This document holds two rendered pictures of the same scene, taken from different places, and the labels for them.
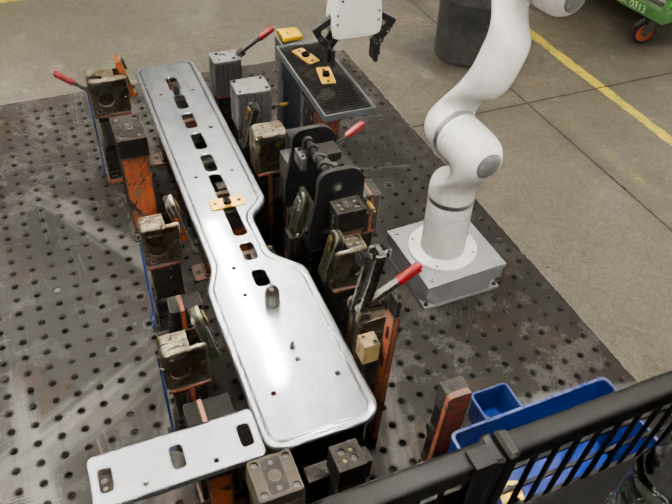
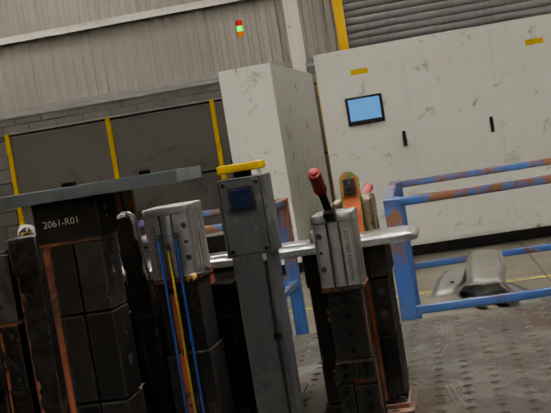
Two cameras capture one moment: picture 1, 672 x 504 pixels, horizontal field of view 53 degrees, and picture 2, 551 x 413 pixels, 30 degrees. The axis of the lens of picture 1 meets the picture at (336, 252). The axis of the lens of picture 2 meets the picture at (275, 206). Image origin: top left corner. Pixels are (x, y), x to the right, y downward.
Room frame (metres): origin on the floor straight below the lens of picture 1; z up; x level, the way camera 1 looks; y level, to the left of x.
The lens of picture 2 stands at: (2.74, -0.99, 1.17)
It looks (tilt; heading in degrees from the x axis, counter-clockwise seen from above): 3 degrees down; 126
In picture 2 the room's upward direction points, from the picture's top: 9 degrees counter-clockwise
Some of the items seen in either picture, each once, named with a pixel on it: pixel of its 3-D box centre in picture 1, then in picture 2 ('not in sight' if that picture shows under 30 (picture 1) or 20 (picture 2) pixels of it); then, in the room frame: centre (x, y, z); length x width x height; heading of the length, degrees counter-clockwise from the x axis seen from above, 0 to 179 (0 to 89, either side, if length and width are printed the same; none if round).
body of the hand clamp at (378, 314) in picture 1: (362, 361); not in sight; (0.90, -0.08, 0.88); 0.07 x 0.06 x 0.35; 116
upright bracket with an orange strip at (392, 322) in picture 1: (381, 379); not in sight; (0.80, -0.11, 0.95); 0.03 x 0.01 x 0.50; 26
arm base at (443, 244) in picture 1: (446, 223); not in sight; (1.37, -0.29, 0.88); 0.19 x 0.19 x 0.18
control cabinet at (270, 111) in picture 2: not in sight; (280, 145); (-3.56, 7.90, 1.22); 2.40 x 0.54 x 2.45; 114
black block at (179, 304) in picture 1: (190, 346); not in sight; (0.93, 0.31, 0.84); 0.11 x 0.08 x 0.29; 116
